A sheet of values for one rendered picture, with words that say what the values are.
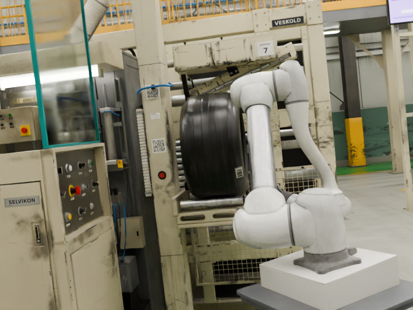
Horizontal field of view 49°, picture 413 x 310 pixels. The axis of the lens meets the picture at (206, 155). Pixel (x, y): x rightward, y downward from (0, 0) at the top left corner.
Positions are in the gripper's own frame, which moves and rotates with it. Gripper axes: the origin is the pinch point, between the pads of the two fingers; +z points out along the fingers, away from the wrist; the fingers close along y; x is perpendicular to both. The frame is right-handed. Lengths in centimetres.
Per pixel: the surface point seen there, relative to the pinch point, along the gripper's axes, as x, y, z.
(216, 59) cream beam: 37, -35, 69
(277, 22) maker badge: 91, -40, 73
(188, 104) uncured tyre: -1, -29, 46
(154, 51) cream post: 1, -52, 74
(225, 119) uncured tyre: 4.6, -25.2, 25.0
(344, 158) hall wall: 688, 558, 489
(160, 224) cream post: -35, 28, 45
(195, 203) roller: -19.4, 15.1, 29.8
